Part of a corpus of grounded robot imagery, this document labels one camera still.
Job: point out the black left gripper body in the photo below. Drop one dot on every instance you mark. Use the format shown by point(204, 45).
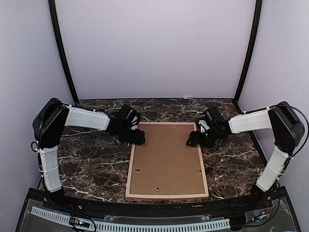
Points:
point(124, 135)

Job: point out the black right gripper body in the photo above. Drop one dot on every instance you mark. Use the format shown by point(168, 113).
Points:
point(209, 138)

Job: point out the brown cardboard backing board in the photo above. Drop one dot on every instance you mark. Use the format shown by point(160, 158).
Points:
point(166, 157)

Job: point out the pink wooden picture frame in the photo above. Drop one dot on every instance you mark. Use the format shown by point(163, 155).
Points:
point(166, 194)

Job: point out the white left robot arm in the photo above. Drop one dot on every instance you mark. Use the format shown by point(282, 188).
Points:
point(55, 116)

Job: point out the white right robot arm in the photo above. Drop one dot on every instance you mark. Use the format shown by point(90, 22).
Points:
point(288, 126)

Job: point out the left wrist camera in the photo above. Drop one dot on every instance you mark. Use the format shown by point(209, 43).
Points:
point(128, 115)

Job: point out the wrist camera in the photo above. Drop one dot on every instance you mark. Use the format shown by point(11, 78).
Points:
point(212, 117)
point(128, 115)

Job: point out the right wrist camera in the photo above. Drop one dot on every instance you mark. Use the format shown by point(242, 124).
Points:
point(212, 117)

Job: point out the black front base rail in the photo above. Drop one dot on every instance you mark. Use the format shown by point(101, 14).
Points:
point(234, 208)

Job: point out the right black corner post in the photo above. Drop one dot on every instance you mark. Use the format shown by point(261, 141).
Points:
point(250, 49)

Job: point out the black corner post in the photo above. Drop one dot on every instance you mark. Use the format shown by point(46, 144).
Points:
point(61, 50)
point(250, 49)

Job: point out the left black corner post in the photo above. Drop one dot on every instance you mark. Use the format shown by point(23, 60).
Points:
point(61, 50)

